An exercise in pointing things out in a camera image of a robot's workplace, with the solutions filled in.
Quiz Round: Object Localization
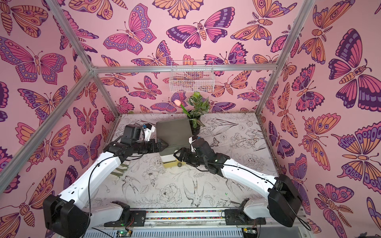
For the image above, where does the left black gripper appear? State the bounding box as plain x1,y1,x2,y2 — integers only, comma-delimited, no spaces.
132,138,169,155

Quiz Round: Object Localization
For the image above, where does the green three-drawer cabinet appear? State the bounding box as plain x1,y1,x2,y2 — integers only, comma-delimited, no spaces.
156,119,193,169

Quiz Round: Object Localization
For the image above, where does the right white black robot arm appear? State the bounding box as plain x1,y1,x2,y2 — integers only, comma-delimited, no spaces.
173,138,302,227

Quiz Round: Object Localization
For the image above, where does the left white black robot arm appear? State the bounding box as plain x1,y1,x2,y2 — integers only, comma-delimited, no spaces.
43,139,168,238

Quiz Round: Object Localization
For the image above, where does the pink tulip flower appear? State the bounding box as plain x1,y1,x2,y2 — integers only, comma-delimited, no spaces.
174,99,191,119

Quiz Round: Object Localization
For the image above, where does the green white cloth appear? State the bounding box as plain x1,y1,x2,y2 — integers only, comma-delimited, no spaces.
111,164,129,179

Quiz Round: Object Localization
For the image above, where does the potted green plant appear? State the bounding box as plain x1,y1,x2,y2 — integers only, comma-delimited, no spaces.
187,92,210,135

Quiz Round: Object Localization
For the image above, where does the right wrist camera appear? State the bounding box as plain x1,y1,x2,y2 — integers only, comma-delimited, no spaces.
189,135,200,145

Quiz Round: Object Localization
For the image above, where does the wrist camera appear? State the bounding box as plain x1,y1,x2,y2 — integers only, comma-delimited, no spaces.
142,124,156,141
189,135,200,145

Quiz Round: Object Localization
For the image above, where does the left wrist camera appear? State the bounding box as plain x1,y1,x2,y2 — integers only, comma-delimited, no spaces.
142,124,156,141

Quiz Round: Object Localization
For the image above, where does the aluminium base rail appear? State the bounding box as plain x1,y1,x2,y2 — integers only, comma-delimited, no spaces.
63,206,307,228

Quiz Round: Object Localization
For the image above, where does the white wire wall basket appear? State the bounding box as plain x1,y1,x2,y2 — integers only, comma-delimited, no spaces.
168,59,215,93

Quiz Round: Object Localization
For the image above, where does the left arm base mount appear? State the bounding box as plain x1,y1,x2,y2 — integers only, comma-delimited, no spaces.
104,201,147,228

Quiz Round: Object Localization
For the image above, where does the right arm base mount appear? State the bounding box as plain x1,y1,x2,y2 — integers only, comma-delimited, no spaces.
221,198,267,226

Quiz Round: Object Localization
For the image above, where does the aluminium cage frame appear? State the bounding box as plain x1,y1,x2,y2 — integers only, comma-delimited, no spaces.
1,1,315,191

